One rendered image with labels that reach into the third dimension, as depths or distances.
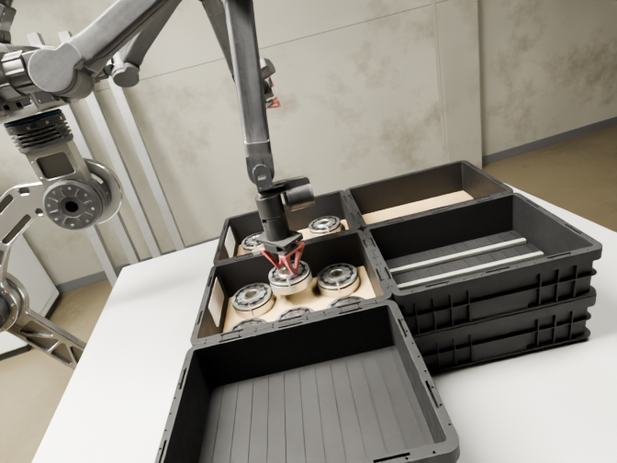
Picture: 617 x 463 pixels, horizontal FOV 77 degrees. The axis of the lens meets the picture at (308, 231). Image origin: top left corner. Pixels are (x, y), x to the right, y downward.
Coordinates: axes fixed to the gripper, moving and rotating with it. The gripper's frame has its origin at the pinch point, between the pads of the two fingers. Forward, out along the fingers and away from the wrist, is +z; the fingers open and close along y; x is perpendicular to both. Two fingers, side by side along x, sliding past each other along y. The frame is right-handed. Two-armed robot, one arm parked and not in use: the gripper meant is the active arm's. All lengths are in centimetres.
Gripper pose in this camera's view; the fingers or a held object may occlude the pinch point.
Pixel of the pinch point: (287, 268)
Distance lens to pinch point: 94.0
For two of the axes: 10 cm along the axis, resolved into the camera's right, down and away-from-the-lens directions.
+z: 2.1, 8.7, 4.4
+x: -6.6, 4.6, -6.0
